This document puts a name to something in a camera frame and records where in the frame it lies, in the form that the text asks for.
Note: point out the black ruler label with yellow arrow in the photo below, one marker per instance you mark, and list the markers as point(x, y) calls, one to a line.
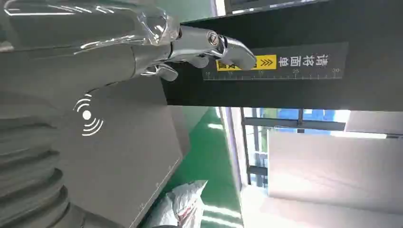
point(308, 67)

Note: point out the white woven sack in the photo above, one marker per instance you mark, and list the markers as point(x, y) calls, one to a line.
point(185, 201)

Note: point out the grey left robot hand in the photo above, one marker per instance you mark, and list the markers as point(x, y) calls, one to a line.
point(104, 163)

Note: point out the pale grey partition panel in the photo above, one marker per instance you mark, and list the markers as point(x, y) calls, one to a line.
point(340, 170)

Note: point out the dark table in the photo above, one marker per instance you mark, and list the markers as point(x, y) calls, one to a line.
point(365, 93)

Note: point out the dark metal window frame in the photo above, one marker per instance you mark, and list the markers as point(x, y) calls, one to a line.
point(292, 123)

